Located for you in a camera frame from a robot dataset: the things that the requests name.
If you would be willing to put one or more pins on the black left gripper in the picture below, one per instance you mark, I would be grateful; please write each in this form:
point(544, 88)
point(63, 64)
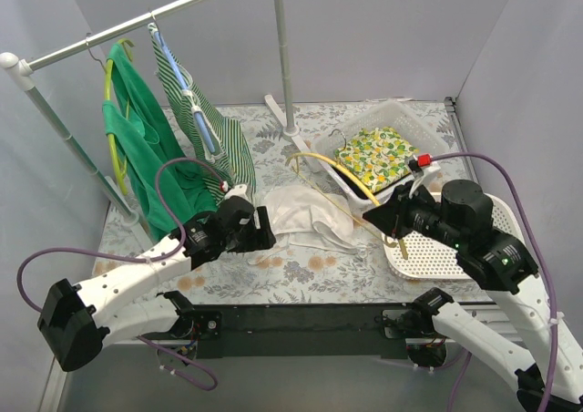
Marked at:
point(254, 231)

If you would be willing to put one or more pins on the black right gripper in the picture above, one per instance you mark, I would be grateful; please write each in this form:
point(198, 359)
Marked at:
point(397, 214)

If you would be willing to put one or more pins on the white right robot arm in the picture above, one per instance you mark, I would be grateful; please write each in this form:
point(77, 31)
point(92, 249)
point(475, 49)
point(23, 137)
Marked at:
point(519, 338)

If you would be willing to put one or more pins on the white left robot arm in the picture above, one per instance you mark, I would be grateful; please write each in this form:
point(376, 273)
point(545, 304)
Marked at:
point(79, 320)

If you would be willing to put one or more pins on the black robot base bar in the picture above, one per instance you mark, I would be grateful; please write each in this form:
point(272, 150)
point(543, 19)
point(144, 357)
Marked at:
point(290, 330)

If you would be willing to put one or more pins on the green white striped tank top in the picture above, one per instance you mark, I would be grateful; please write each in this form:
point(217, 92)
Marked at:
point(234, 164)

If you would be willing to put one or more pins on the light blue plastic hanger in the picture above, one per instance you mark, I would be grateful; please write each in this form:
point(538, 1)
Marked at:
point(210, 143)

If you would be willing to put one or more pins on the lime green plastic hanger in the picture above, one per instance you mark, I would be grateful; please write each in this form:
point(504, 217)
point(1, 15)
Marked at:
point(112, 116)

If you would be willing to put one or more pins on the white oval perforated basket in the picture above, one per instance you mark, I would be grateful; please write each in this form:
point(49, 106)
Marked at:
point(429, 260)

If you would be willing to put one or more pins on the lemon print folded cloth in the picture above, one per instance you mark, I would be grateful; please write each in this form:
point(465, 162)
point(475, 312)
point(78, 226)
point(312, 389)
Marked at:
point(376, 157)

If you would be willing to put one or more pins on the white metal clothes rack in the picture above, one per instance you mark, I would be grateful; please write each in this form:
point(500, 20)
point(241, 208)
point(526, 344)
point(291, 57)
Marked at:
point(21, 71)

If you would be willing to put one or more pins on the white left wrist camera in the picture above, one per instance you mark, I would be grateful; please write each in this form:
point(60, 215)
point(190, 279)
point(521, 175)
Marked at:
point(237, 191)

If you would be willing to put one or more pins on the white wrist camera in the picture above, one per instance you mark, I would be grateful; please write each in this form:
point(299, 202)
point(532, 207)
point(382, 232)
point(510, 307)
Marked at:
point(237, 191)
point(423, 169)

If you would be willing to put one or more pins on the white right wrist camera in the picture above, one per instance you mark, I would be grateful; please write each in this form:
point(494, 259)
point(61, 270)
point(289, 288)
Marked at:
point(423, 169)

